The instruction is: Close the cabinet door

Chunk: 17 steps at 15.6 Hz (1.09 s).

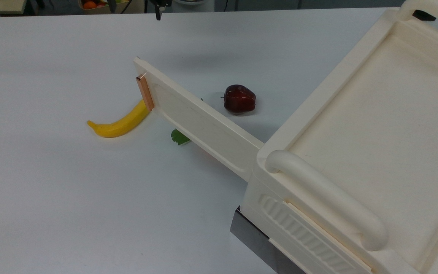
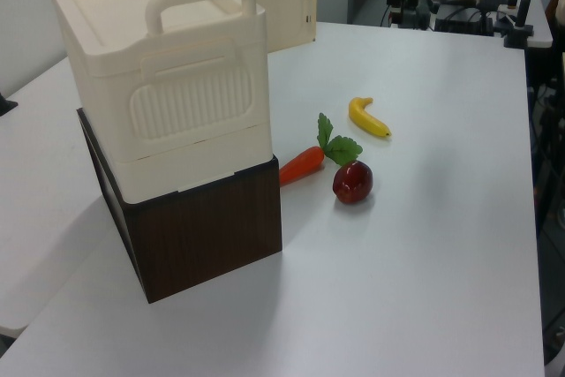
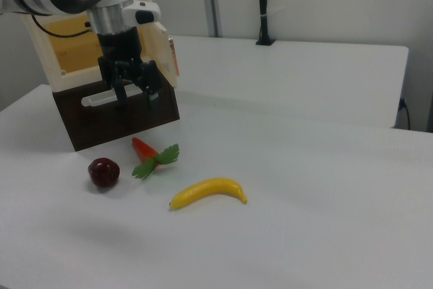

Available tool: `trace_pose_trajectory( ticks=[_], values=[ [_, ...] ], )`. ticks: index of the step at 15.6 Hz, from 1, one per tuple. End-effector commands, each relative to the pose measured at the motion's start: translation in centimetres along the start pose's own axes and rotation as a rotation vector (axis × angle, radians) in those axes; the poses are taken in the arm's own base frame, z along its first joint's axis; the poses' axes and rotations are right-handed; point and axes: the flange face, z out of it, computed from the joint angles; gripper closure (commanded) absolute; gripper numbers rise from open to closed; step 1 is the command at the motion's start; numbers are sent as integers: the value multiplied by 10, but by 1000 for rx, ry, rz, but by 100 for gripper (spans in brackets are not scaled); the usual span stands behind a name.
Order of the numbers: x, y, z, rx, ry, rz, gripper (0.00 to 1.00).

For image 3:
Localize yellow toy banana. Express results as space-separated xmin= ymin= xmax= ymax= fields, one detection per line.
xmin=168 ymin=177 xmax=248 ymax=213

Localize dark red toy apple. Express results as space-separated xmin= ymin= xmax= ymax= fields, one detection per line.
xmin=87 ymin=157 xmax=121 ymax=189

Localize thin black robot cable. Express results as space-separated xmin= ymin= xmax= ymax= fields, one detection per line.
xmin=32 ymin=14 xmax=93 ymax=38

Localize black wall plug cable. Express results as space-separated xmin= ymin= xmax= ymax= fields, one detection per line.
xmin=398 ymin=97 xmax=412 ymax=131

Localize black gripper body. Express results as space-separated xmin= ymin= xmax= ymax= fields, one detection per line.
xmin=97 ymin=26 xmax=146 ymax=89

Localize white drawer handle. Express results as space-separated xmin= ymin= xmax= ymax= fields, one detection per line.
xmin=81 ymin=91 xmax=143 ymax=108

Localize translucent cabinet door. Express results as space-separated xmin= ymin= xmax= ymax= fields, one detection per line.
xmin=147 ymin=20 xmax=181 ymax=89

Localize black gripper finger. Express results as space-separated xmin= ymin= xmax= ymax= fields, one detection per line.
xmin=137 ymin=60 xmax=162 ymax=111
xmin=113 ymin=78 xmax=130 ymax=107

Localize orange toy carrot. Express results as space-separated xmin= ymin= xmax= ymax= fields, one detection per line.
xmin=131 ymin=137 xmax=181 ymax=181

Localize dark brown wooden box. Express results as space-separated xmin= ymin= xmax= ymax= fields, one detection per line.
xmin=53 ymin=68 xmax=181 ymax=152

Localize cream plastic basket with handles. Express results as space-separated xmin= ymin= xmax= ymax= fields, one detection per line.
xmin=20 ymin=0 xmax=180 ymax=94

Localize black pole with base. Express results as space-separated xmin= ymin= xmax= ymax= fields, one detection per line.
xmin=255 ymin=0 xmax=276 ymax=47

